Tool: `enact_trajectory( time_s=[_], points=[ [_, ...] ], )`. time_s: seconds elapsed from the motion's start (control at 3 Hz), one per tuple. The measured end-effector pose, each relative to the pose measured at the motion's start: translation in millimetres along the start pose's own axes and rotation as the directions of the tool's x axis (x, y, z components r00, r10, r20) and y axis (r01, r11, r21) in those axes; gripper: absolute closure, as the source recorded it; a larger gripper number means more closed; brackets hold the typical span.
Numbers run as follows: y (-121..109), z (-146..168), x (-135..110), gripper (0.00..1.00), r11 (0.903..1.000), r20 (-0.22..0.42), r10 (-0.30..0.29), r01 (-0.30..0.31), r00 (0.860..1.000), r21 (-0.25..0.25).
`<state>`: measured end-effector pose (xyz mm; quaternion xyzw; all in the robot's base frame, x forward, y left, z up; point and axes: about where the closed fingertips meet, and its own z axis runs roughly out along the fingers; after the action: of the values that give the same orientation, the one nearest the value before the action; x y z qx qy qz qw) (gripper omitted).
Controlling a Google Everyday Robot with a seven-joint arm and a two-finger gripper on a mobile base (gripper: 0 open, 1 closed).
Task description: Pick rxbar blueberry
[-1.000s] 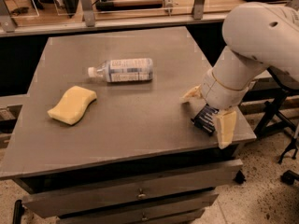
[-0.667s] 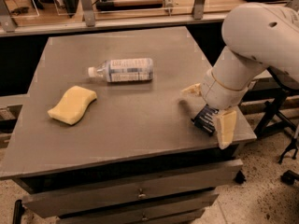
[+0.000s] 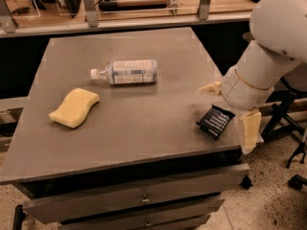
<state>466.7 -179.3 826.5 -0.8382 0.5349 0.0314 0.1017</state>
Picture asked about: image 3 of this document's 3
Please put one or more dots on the dark blue rxbar wrapper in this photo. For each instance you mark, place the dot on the dark blue rxbar wrapper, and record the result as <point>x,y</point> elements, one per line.
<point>215,121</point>

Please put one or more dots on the black tripod stand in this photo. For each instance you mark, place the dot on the black tripod stand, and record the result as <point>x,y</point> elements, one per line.
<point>281,122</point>

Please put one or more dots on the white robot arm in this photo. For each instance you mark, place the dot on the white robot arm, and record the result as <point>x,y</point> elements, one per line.
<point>279,46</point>

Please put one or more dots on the grey metal railing shelf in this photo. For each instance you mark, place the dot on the grey metal railing shelf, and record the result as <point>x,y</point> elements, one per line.
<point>62,17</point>

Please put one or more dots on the grey drawer cabinet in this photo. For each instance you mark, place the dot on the grey drawer cabinet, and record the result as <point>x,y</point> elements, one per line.
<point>168,194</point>

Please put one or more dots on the clear plastic water bottle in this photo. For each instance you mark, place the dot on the clear plastic water bottle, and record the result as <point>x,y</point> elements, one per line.
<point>127,72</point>

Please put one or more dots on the yellow sponge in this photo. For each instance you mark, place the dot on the yellow sponge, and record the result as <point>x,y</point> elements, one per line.
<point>74,108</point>

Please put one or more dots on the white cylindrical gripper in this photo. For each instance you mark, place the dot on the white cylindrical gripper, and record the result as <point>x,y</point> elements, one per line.
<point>244,93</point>

